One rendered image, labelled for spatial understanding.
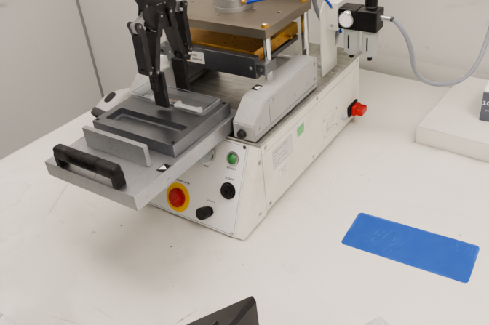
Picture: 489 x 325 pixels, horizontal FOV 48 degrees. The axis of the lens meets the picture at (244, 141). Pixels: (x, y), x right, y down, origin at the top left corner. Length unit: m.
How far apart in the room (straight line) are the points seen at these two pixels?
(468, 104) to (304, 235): 0.57
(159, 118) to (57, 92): 1.64
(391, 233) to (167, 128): 0.47
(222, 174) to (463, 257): 0.47
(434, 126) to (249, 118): 0.49
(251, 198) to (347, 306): 0.27
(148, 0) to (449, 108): 0.78
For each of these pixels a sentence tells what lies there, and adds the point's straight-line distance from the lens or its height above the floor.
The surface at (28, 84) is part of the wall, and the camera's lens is 2.54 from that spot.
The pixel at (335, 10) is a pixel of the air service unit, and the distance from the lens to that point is 1.19.
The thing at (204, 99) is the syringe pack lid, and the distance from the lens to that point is 1.02.
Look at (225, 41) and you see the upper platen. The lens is 1.13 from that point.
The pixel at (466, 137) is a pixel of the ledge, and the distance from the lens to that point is 1.30.
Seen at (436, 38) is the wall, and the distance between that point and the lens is 1.58.
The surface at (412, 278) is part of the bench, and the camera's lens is 1.01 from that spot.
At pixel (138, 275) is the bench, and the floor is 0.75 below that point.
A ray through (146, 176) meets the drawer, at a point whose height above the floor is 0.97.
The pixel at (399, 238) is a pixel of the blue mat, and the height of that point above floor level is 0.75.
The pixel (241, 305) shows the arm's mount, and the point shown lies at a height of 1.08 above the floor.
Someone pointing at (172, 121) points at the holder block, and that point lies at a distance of 0.99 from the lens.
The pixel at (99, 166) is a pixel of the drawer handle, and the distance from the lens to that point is 0.89.
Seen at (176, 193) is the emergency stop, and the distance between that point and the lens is 1.13.
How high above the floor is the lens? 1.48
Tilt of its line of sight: 33 degrees down
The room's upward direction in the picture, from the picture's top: 7 degrees counter-clockwise
